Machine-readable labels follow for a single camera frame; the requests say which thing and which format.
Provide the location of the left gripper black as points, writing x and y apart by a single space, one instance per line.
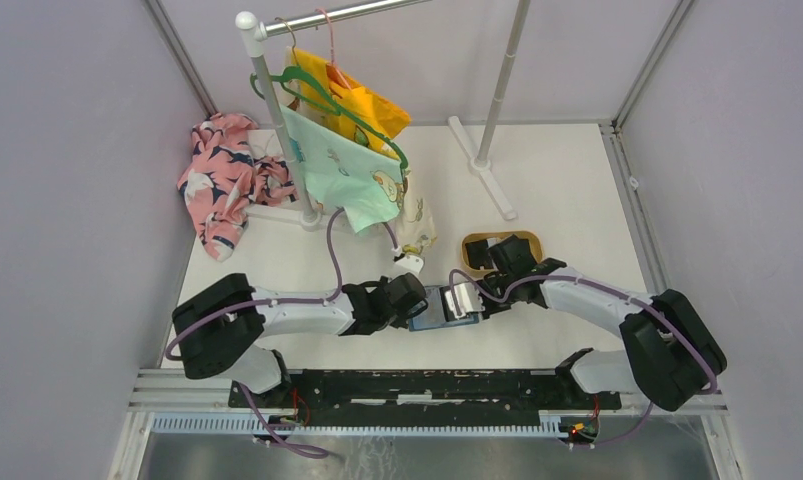
400 321

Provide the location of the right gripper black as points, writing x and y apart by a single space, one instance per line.
489 309

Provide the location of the blue leather card holder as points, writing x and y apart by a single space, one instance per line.
438 315

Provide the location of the tan oval card tray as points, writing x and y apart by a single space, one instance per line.
529 238

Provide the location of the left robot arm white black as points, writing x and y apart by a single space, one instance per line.
218 328

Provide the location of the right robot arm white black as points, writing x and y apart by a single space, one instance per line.
667 353

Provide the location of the black card in tray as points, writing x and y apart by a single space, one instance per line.
477 254

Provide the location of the cream printed garment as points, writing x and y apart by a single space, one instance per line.
414 226

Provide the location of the mint green printed cloth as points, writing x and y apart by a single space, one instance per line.
340 173

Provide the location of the yellow garment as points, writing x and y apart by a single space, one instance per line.
385 117

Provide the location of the pink patterned garment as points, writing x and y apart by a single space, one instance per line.
225 177

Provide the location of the pink clothes hanger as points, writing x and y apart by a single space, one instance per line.
331 46

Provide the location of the green clothes hanger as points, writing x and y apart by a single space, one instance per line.
262 85

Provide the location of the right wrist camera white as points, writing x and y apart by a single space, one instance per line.
463 301

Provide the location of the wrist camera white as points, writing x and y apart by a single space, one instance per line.
407 263
463 301

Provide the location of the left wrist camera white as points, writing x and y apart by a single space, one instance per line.
407 263

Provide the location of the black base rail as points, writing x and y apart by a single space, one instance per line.
431 397

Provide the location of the white slotted cable duct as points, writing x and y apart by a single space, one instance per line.
248 424

